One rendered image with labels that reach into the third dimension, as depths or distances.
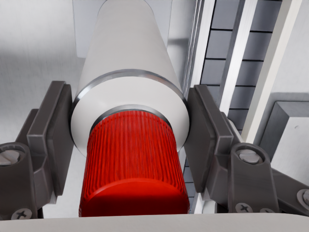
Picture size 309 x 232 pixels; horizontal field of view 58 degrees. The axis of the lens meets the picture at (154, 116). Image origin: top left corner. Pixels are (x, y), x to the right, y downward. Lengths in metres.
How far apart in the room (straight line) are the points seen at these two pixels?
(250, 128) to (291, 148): 0.13
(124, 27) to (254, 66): 0.27
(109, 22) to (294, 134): 0.39
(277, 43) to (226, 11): 0.07
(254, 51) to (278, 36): 0.05
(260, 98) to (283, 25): 0.09
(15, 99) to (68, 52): 0.12
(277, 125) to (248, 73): 0.13
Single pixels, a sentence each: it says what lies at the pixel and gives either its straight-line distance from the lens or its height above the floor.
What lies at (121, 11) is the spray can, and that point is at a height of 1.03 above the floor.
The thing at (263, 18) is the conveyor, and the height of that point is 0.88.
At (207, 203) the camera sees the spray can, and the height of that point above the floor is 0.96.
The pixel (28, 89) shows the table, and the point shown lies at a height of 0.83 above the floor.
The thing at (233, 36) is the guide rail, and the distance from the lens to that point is 0.29.
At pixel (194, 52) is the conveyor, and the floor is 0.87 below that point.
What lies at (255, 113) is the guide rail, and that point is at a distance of 0.40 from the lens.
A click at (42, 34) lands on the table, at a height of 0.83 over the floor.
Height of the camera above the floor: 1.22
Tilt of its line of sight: 56 degrees down
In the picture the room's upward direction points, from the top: 170 degrees clockwise
